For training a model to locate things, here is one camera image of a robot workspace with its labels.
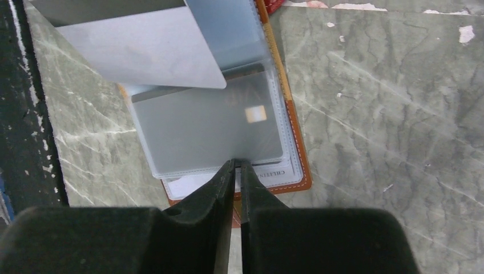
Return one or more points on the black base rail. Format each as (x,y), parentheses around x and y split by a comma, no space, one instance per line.
(31,173)

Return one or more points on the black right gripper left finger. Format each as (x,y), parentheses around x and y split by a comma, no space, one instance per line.
(192,236)

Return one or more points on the silver grey credit card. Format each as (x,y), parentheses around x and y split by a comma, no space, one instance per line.
(156,43)

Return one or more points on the brown leather card holder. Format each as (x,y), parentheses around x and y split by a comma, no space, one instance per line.
(188,133)

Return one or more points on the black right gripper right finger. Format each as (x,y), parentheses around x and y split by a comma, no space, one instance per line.
(278,239)

